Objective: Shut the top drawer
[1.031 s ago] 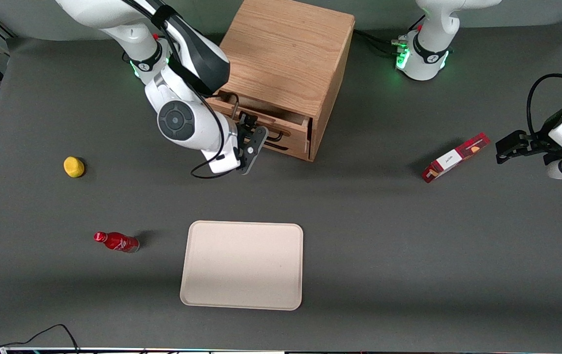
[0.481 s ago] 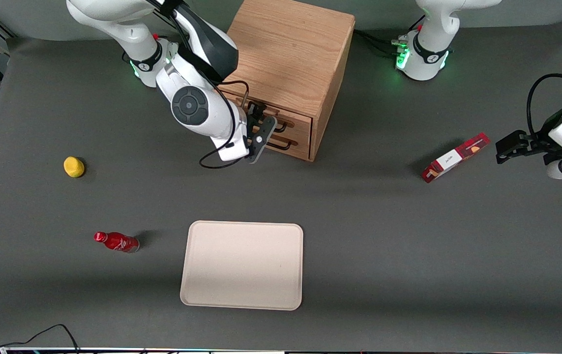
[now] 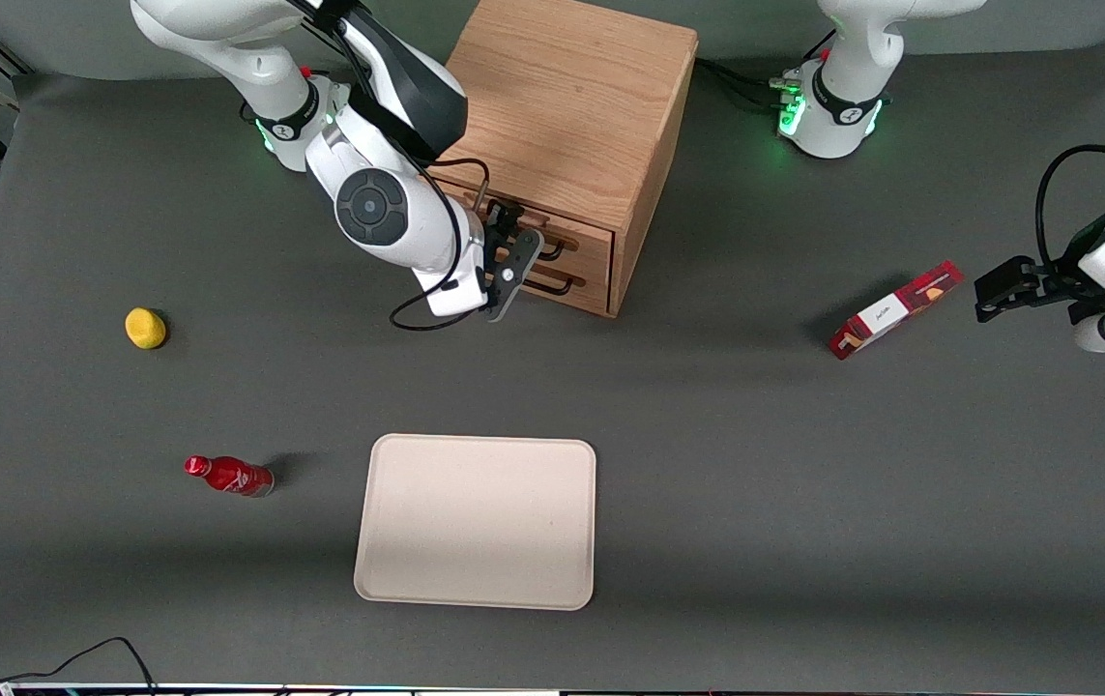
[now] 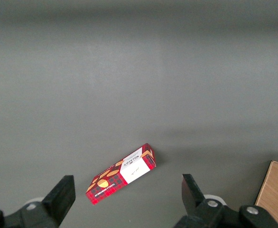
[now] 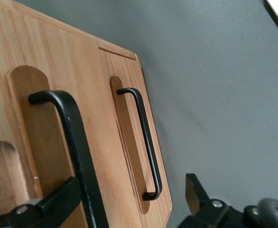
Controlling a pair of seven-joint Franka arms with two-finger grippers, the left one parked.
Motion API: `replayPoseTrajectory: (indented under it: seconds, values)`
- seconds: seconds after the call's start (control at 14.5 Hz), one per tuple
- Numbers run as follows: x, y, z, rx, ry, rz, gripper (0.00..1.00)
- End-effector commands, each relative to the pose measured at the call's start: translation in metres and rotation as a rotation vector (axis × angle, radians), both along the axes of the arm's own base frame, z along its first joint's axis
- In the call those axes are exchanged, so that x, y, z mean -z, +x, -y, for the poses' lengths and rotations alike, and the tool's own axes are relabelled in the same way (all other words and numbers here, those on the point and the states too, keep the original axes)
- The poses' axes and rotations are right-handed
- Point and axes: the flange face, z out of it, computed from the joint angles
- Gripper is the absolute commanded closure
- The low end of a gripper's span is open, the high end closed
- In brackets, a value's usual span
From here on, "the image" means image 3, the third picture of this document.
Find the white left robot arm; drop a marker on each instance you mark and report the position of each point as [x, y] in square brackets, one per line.
[852, 58]

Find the wooden drawer front panel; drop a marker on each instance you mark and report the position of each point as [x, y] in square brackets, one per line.
[591, 295]

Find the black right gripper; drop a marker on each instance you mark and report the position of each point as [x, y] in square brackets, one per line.
[497, 228]

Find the beige rectangular tray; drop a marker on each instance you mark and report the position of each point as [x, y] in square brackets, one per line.
[475, 522]

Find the wooden drawer cabinet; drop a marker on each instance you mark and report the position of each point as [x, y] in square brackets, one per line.
[571, 97]

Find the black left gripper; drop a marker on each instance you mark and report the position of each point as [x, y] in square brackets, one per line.
[1055, 284]

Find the wooden drawer with shallow tray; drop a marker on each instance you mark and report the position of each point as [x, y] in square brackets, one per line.
[591, 253]

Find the red bottle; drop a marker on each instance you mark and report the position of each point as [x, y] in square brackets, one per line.
[228, 476]

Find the red and white snack box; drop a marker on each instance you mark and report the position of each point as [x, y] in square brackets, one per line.
[890, 311]

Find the yellow lemon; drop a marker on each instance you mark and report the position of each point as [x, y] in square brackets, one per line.
[145, 329]

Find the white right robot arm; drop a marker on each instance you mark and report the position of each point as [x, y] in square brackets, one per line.
[378, 203]

